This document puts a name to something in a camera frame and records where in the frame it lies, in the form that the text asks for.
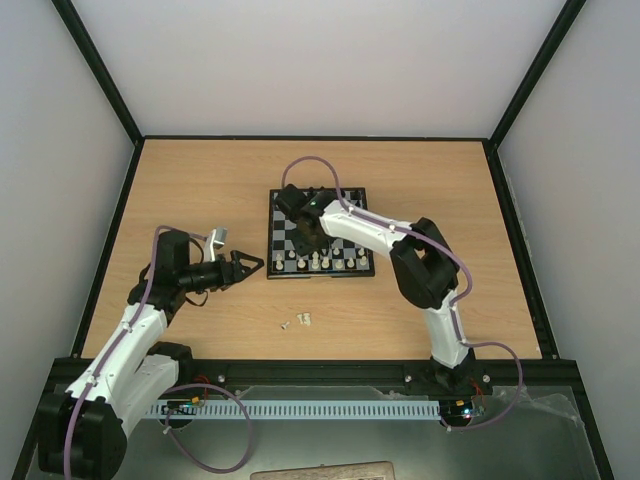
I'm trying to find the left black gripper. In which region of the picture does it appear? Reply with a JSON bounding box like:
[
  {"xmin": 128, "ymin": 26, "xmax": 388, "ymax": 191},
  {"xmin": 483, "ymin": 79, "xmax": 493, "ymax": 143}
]
[{"xmin": 181, "ymin": 249, "xmax": 265, "ymax": 292}]

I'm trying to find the white chess pieces pile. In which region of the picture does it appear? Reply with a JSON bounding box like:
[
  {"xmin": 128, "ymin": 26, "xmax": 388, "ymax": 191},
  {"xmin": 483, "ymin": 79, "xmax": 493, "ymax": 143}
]
[{"xmin": 297, "ymin": 313, "xmax": 312, "ymax": 326}]

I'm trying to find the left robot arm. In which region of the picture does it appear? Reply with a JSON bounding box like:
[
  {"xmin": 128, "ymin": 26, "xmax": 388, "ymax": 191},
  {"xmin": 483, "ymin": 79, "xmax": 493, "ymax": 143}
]
[{"xmin": 36, "ymin": 225, "xmax": 264, "ymax": 479}]

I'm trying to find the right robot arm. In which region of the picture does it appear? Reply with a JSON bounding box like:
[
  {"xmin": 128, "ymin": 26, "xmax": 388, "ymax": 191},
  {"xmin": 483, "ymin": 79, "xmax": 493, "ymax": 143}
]
[{"xmin": 275, "ymin": 184, "xmax": 471, "ymax": 392}]

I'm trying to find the black chess pieces row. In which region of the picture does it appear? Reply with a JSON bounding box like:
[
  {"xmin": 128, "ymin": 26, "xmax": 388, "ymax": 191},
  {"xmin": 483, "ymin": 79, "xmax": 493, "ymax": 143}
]
[{"xmin": 272, "ymin": 185, "xmax": 363, "ymax": 211}]

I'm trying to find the left controller board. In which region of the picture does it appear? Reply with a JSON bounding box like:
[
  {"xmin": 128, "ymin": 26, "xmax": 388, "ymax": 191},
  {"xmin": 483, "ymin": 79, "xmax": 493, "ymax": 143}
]
[{"xmin": 157, "ymin": 396, "xmax": 208, "ymax": 416}]

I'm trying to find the right green controller board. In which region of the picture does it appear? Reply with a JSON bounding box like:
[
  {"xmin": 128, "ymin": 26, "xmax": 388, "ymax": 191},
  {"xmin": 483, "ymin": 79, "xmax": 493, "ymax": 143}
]
[{"xmin": 444, "ymin": 396, "xmax": 487, "ymax": 419}]

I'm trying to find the black and silver chessboard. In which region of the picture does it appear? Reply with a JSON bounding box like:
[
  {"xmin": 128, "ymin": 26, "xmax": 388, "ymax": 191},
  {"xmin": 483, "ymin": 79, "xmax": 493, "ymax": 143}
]
[{"xmin": 267, "ymin": 192, "xmax": 375, "ymax": 280}]

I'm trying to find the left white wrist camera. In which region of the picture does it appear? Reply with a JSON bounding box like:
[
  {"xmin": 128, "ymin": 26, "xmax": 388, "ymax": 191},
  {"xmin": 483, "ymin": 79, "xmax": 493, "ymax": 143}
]
[{"xmin": 202, "ymin": 227, "xmax": 228, "ymax": 262}]

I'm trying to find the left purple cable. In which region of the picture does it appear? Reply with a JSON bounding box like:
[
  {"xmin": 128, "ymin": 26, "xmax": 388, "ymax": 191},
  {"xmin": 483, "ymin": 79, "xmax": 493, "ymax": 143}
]
[{"xmin": 63, "ymin": 225, "xmax": 254, "ymax": 476}]

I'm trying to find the purple cable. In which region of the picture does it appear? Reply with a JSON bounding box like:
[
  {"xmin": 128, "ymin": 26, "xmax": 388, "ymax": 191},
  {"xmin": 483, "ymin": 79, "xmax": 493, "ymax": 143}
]
[
  {"xmin": 281, "ymin": 156, "xmax": 524, "ymax": 432},
  {"xmin": 63, "ymin": 225, "xmax": 254, "ymax": 476}
]

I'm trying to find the light blue cable duct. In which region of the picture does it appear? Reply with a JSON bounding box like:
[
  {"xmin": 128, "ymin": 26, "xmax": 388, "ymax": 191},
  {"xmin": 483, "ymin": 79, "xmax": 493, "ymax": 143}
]
[{"xmin": 171, "ymin": 400, "xmax": 441, "ymax": 421}]

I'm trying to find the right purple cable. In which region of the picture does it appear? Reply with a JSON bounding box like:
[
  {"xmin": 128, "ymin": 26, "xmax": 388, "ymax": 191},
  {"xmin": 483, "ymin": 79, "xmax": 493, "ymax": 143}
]
[{"xmin": 281, "ymin": 156, "xmax": 524, "ymax": 432}]

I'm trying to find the black aluminium frame rail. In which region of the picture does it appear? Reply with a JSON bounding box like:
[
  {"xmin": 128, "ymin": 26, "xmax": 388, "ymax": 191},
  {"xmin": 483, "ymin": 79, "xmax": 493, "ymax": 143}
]
[{"xmin": 11, "ymin": 356, "xmax": 614, "ymax": 479}]

